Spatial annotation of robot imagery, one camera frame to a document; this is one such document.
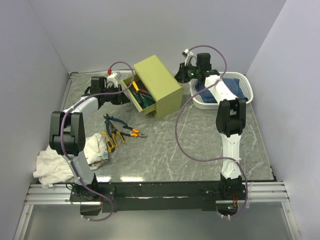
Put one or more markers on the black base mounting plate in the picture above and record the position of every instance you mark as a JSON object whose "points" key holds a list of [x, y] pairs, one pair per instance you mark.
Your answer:
{"points": [[106, 205]]}

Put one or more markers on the blue checkered cloth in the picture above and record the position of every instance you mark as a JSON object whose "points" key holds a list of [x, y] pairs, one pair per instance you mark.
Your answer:
{"points": [[231, 83]]}

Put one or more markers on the yellow black pliers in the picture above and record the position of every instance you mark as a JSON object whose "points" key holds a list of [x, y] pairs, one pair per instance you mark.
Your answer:
{"points": [[116, 133]]}

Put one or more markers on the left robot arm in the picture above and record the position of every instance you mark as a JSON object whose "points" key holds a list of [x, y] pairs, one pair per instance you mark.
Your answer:
{"points": [[67, 131]]}

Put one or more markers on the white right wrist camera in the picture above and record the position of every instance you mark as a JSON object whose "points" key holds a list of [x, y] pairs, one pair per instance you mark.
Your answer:
{"points": [[188, 55]]}

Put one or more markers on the aluminium frame rail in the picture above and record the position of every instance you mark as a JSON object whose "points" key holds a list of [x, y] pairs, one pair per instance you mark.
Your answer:
{"points": [[59, 194]]}

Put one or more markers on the long green screwdriver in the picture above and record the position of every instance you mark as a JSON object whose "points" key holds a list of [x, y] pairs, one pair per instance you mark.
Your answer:
{"points": [[148, 97]]}

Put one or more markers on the green stubby screwdriver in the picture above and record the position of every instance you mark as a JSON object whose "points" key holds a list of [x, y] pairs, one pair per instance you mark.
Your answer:
{"points": [[139, 99]]}

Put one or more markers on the small green screwdriver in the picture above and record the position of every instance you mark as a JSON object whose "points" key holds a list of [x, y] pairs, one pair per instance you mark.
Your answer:
{"points": [[145, 103]]}

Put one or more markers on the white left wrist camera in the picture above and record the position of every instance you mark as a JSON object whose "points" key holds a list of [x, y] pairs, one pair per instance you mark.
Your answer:
{"points": [[113, 79]]}

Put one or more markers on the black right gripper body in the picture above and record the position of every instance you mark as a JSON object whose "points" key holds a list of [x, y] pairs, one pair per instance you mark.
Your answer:
{"points": [[191, 72]]}

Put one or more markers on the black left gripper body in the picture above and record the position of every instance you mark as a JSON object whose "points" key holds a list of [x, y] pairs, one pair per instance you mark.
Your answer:
{"points": [[114, 98]]}

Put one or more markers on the white plastic basket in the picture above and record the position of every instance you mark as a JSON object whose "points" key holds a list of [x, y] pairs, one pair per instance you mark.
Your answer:
{"points": [[243, 84]]}

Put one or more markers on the orange black pliers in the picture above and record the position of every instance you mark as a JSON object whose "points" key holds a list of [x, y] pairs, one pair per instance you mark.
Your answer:
{"points": [[133, 132]]}

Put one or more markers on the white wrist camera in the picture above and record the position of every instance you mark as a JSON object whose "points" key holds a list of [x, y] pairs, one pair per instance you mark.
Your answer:
{"points": [[113, 79], [188, 55]]}

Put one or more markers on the blue handled pliers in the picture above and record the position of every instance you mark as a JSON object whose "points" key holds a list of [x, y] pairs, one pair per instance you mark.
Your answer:
{"points": [[112, 120]]}

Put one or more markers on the yellow handled screwdriver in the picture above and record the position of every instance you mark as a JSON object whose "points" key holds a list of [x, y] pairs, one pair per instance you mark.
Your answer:
{"points": [[137, 89]]}

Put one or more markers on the yellow utility knife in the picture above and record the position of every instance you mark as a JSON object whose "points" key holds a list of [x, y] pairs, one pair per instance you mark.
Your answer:
{"points": [[109, 144]]}

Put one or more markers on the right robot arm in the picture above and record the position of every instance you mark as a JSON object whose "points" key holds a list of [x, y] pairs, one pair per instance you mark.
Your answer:
{"points": [[230, 119]]}

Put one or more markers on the green metal drawer cabinet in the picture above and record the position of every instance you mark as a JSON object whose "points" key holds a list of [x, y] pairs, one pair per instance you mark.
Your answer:
{"points": [[153, 76]]}

